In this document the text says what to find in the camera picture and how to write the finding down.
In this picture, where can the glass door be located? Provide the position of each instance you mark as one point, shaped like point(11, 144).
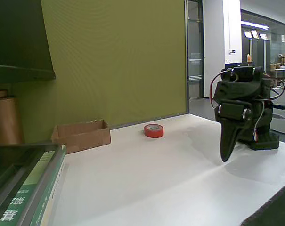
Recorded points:
point(195, 28)

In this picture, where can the dark green metal shelf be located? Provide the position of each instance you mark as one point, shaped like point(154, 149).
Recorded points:
point(15, 35)

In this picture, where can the small wall control panel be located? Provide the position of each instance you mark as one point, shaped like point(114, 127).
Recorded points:
point(232, 51)

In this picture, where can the green partition panel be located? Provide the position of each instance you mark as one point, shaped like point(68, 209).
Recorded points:
point(85, 35)

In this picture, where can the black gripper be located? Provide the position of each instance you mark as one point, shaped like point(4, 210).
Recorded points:
point(231, 111)

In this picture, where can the green-spined book with white pages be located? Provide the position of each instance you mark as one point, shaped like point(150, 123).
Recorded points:
point(42, 207)

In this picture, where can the small orange bottle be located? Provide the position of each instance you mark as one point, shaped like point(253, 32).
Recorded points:
point(248, 58)

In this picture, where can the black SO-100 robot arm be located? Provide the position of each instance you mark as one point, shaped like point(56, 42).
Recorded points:
point(266, 131)

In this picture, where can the red roll of tape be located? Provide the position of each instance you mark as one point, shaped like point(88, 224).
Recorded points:
point(154, 134)

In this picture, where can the ceiling light strip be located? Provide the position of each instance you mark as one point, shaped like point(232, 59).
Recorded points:
point(254, 24)

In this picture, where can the framed plaque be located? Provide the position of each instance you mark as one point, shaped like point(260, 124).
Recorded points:
point(255, 34)
point(247, 34)

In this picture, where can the dark fabric mat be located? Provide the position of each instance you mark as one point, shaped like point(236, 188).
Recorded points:
point(281, 209)

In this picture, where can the tall black cabinet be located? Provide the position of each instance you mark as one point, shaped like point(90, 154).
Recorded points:
point(257, 54)

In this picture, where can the low open cardboard box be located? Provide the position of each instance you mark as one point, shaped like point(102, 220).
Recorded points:
point(85, 141)

